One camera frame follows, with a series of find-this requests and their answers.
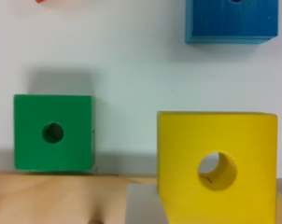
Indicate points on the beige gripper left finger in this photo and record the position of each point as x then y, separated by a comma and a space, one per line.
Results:
144, 205

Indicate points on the yellow wooden block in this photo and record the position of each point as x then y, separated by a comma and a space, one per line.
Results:
217, 168

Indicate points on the green wooden block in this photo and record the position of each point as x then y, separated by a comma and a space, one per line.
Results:
53, 133

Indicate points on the blue wooden block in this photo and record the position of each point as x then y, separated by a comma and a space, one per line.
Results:
231, 21

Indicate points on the orange and yellow block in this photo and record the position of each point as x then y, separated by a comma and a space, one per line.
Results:
40, 1

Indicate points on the wooden peg base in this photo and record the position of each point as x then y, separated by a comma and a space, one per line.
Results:
65, 199

